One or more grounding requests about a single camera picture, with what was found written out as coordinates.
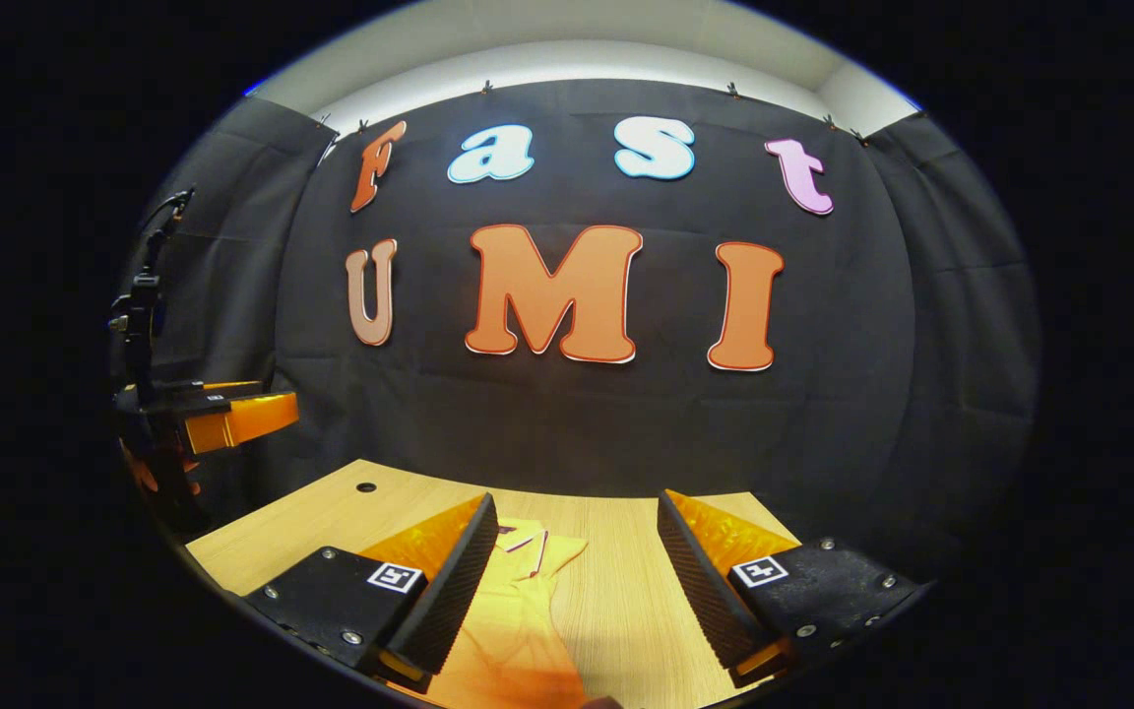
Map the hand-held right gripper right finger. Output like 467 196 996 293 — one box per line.
658 489 927 688

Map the black backdrop cloth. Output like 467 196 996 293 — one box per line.
109 79 1040 582

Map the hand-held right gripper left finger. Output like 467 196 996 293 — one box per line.
244 492 499 685

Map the orange T-shirt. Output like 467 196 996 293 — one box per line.
400 519 617 709

